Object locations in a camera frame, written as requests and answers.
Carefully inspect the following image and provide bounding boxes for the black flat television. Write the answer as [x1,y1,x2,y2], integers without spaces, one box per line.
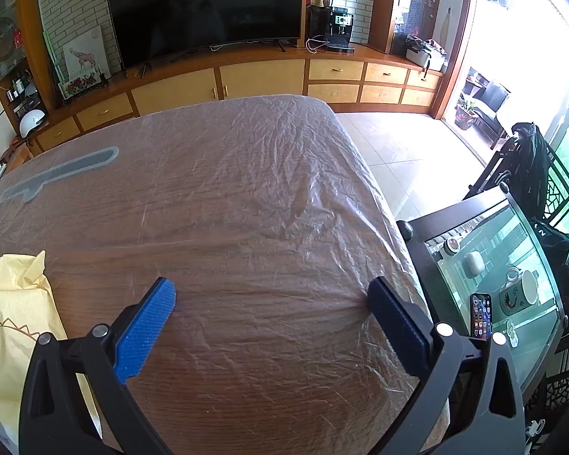
[105,0,305,71]

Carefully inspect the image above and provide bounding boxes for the animal painting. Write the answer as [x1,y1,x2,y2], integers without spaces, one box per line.
[63,37,111,81]

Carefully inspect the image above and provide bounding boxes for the potted plant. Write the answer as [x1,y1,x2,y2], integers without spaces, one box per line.
[454,95,477,131]

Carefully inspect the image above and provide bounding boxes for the white printed mug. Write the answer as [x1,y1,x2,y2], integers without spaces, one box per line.
[499,270,539,316]

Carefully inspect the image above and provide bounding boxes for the black coffee machine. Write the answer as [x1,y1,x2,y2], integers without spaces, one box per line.
[323,7,356,53]

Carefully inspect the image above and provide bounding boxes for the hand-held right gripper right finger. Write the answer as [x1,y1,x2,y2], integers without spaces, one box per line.
[367,276,526,455]

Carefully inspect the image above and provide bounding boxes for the framed flower picture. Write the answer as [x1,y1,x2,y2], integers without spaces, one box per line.
[59,73,107,100]

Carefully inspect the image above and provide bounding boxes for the white helmet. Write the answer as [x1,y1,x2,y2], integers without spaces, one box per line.
[19,109,46,138]

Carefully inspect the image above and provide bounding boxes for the yellow paper bag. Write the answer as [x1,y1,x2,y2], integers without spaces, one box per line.
[0,250,102,453]

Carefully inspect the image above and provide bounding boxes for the round display plate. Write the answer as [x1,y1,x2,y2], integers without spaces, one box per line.
[0,16,17,62]

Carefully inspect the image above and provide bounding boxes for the glass side table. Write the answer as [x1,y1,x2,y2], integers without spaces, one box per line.
[396,185,569,399]

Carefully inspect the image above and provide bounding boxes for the black smartphone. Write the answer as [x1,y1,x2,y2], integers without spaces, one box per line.
[469,293,494,341]

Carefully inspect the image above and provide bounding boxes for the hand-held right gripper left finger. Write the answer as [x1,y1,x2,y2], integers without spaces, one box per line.
[19,277,177,455]

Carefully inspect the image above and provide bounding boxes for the black jacket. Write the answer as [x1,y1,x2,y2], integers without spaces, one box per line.
[498,122,551,214]

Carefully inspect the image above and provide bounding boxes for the white box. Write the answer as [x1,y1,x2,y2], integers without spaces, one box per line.
[405,35,449,74]

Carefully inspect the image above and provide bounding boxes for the dark carved wooden chair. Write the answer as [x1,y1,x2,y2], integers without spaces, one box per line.
[462,140,569,247]

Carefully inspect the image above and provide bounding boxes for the dark outdoor chair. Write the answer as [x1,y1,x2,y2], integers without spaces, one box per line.
[474,80,510,136]

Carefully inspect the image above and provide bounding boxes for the wooden television cabinet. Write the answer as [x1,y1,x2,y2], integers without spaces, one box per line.
[28,42,449,152]

